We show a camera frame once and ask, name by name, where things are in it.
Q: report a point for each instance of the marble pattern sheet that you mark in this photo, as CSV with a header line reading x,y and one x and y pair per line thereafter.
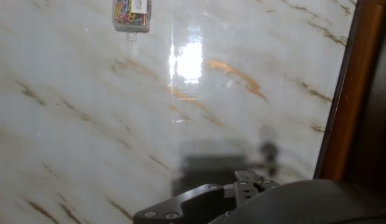
x,y
87,109

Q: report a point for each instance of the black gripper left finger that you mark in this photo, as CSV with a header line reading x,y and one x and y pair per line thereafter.
x,y
180,205

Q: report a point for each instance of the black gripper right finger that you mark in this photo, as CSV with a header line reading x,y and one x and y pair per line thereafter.
x,y
267,184

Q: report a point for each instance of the clear box of paper clips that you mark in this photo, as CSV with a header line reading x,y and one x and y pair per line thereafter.
x,y
131,15

